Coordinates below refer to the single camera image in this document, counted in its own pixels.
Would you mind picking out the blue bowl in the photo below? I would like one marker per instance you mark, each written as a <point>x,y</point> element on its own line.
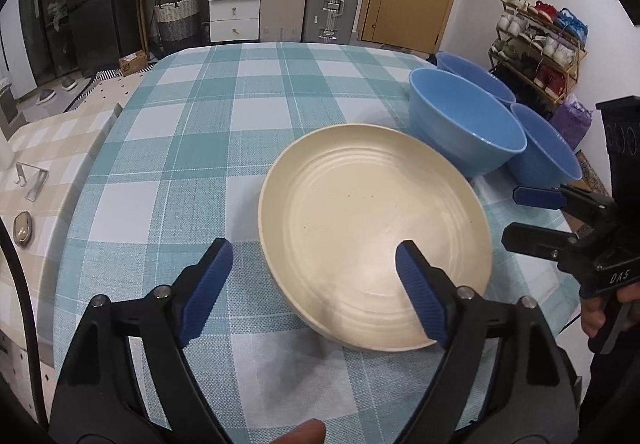
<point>480,74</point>
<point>547,154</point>
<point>465,124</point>

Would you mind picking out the grey pebble-shaped case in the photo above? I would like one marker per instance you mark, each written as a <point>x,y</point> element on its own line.
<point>23,228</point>

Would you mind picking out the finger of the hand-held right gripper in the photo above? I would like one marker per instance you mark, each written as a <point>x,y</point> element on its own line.
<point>535,241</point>
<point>537,197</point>

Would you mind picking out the beige checked tablecloth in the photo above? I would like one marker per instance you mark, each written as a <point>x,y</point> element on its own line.
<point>65,149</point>

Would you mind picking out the teal checked tablecloth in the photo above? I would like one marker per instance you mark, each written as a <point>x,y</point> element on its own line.
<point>200,149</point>

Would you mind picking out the grey slipper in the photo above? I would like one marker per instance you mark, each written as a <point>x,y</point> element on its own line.
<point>69,84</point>
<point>46,98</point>

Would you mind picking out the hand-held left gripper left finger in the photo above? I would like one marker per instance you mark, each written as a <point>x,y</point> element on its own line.
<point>207,294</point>

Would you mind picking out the brown patterned box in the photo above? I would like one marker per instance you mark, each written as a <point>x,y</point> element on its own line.
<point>592,167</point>

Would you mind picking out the person's right hand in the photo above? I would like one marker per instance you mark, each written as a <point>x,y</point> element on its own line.
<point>594,316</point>

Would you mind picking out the person's right forearm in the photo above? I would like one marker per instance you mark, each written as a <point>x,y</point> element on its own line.
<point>607,399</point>

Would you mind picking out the woven laundry basket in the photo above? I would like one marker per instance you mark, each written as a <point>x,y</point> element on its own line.
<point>176,22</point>

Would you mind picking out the purple bag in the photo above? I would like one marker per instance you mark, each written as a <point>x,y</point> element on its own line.
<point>572,122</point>

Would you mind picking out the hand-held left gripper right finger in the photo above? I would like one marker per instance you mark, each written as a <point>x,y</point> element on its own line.
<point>420,296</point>

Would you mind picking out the metal phone stand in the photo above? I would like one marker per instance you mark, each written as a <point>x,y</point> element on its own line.
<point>32,184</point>

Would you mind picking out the person's left hand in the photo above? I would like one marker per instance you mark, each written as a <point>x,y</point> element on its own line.
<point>302,433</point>

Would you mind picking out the small cardboard box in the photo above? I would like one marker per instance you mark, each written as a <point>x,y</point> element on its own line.
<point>132,63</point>

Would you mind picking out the dark glass cabinet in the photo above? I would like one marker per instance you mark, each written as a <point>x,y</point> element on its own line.
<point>50,24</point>

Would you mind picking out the wooden shoe rack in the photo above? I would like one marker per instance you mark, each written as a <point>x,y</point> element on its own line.
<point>575,69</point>

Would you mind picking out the shoe rack with shoes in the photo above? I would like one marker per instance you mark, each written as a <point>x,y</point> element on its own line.
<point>540,34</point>

